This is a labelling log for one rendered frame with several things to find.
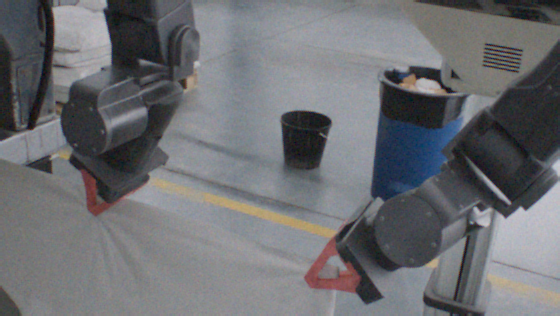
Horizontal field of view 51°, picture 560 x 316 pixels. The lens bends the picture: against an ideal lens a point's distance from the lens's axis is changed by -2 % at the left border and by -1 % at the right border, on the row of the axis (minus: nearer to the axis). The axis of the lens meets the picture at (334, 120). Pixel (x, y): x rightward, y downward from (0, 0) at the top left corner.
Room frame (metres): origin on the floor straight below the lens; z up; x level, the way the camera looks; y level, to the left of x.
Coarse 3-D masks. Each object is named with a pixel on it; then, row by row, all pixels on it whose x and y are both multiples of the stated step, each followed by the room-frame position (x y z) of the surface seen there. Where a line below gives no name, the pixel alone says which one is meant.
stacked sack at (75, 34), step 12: (60, 24) 3.23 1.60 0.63; (72, 24) 3.29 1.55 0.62; (84, 24) 3.31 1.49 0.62; (96, 24) 3.36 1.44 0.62; (60, 36) 3.15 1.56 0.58; (72, 36) 3.13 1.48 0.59; (84, 36) 3.14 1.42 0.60; (96, 36) 3.20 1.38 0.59; (108, 36) 3.29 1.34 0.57; (60, 48) 3.13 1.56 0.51; (72, 48) 3.08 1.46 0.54; (84, 48) 3.11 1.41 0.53; (96, 48) 3.21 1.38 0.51
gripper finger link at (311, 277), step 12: (360, 216) 0.51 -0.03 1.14; (348, 228) 0.51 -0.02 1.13; (336, 240) 0.49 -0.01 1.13; (324, 252) 0.50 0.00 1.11; (336, 252) 0.49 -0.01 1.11; (312, 264) 0.51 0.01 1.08; (324, 264) 0.51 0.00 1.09; (348, 264) 0.48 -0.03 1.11; (312, 276) 0.51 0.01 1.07; (360, 276) 0.48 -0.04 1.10; (324, 288) 0.51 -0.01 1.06; (336, 288) 0.50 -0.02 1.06; (348, 288) 0.49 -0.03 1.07
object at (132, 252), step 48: (0, 192) 0.67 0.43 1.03; (48, 192) 0.64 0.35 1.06; (96, 192) 0.62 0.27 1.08; (0, 240) 0.67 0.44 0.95; (48, 240) 0.64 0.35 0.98; (96, 240) 0.62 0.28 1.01; (144, 240) 0.59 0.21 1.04; (192, 240) 0.57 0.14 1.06; (240, 240) 0.55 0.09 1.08; (48, 288) 0.64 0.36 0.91; (96, 288) 0.62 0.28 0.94; (144, 288) 0.59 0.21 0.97; (192, 288) 0.57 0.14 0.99; (240, 288) 0.55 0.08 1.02; (288, 288) 0.53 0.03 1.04
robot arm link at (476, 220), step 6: (474, 210) 0.45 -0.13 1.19; (486, 210) 0.47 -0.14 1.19; (468, 216) 0.43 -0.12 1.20; (474, 216) 0.44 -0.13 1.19; (480, 216) 0.45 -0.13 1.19; (486, 216) 0.47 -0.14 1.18; (468, 222) 0.43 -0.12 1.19; (474, 222) 0.44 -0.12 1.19; (480, 222) 0.45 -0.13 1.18; (486, 222) 0.46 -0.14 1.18; (468, 228) 0.45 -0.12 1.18; (474, 228) 0.45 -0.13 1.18; (480, 228) 0.45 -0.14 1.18; (468, 234) 0.46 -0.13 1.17
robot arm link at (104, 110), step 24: (192, 48) 0.58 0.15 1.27; (96, 72) 0.54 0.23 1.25; (120, 72) 0.55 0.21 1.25; (144, 72) 0.56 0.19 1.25; (168, 72) 0.57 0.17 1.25; (192, 72) 0.59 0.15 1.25; (72, 96) 0.50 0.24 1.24; (96, 96) 0.50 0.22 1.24; (120, 96) 0.52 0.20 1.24; (72, 120) 0.50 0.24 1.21; (96, 120) 0.49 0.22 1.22; (120, 120) 0.51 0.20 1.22; (144, 120) 0.54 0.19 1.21; (72, 144) 0.50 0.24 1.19; (96, 144) 0.49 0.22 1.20; (120, 144) 0.52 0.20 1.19
